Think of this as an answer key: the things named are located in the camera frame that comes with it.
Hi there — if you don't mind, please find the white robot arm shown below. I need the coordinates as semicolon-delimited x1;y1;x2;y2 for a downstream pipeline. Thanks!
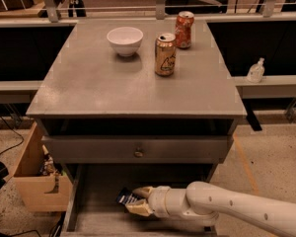
122;182;296;237

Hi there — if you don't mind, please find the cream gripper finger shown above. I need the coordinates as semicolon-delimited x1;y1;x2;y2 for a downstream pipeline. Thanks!
132;187;154;198
126;199;153;216

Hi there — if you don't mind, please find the black floor cable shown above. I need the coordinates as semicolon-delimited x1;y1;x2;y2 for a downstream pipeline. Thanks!
0;116;26;161

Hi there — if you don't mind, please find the grey metal railing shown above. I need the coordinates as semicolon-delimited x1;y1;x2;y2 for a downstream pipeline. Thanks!
0;0;296;27

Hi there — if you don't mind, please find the orange soda can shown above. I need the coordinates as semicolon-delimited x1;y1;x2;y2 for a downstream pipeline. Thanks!
175;11;194;48

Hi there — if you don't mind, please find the white ceramic bowl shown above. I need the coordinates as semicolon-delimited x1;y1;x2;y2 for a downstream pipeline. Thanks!
107;27;143;57

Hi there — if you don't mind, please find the grey wooden drawer cabinet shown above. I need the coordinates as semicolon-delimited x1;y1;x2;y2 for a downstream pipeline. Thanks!
25;18;248;237

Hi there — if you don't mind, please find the clear sanitizer pump bottle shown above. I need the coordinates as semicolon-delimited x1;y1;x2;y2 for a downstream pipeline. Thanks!
247;57;264;83

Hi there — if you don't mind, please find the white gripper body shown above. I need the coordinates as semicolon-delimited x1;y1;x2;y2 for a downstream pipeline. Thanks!
147;186;170;218

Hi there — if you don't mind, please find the closed grey top drawer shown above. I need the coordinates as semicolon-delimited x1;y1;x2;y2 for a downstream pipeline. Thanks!
42;135;233;164

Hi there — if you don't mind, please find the wooden box with items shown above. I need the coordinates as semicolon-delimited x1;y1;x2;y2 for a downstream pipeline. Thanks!
13;123;72;212

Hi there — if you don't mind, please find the dark blue rxbar wrapper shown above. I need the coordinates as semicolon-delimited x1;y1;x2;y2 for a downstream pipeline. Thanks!
115;188;141;205

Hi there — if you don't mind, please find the open grey middle drawer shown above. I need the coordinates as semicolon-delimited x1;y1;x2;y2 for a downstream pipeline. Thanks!
61;164;217;237

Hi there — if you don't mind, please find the gold soda can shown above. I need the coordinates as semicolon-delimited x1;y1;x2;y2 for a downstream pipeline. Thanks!
155;33;176;76

